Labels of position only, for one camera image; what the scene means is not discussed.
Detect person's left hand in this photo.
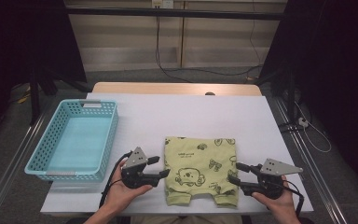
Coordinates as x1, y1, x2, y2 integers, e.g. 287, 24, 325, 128
103, 158, 154, 216

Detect black curtain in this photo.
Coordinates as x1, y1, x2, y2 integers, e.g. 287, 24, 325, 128
259, 0, 358, 197
0, 0, 88, 147

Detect metal floor rail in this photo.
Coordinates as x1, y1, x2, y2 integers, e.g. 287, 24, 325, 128
0, 102, 57, 224
267, 96, 349, 224

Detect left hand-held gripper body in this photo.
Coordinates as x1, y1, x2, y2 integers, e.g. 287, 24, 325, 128
120, 147, 153, 189

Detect white wall socket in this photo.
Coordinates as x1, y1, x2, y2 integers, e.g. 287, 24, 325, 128
151, 0, 174, 9

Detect green printed baby pants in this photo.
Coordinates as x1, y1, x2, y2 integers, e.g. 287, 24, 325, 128
163, 135, 240, 208

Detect person's right hand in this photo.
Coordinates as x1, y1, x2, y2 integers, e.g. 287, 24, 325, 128
251, 182, 297, 218

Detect thin black cable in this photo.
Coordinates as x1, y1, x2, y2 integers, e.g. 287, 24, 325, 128
166, 18, 264, 77

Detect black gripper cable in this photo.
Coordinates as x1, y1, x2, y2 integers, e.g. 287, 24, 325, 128
279, 180, 306, 218
98, 150, 133, 209

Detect black metal stand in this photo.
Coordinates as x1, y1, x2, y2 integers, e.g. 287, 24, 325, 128
27, 68, 91, 125
255, 66, 296, 122

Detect yellow cable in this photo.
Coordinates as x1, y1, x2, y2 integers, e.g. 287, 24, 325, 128
17, 90, 34, 105

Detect white cable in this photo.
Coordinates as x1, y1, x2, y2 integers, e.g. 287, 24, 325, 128
293, 101, 333, 154

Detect blue perforated plastic basket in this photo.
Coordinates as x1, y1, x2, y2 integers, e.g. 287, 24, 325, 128
23, 98, 119, 183

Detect black power cable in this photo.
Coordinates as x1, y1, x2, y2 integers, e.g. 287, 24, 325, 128
155, 7, 194, 83

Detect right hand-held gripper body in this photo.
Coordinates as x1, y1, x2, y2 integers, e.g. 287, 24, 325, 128
250, 158, 304, 200

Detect white power plug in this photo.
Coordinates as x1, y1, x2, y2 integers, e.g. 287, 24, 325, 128
297, 116, 310, 129

